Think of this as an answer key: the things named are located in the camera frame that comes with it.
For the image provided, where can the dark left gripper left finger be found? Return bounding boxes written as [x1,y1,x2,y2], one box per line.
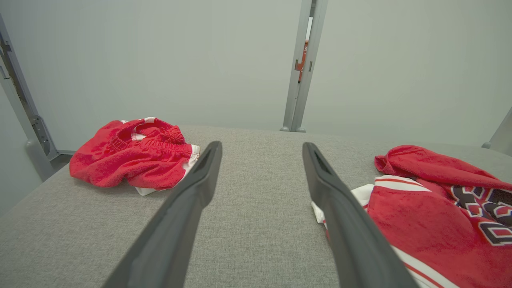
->
[102,141,223,288]

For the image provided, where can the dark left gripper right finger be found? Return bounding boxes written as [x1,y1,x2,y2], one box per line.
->
[302,142,418,288]

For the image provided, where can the red basketball jersey white trim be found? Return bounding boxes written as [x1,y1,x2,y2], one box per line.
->
[311,145,512,288]

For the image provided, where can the red shorts white side panels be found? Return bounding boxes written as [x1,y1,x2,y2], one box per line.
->
[69,117,200,196]

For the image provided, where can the small red background object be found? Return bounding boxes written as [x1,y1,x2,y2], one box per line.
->
[298,40,309,83]

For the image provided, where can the grey double partition post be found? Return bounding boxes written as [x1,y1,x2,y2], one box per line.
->
[280,0,328,133]

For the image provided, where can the grey partition post with hinge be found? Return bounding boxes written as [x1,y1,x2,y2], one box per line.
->
[0,14,60,180]

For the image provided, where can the slanted grey partition post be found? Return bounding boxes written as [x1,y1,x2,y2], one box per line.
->
[482,106,512,156]

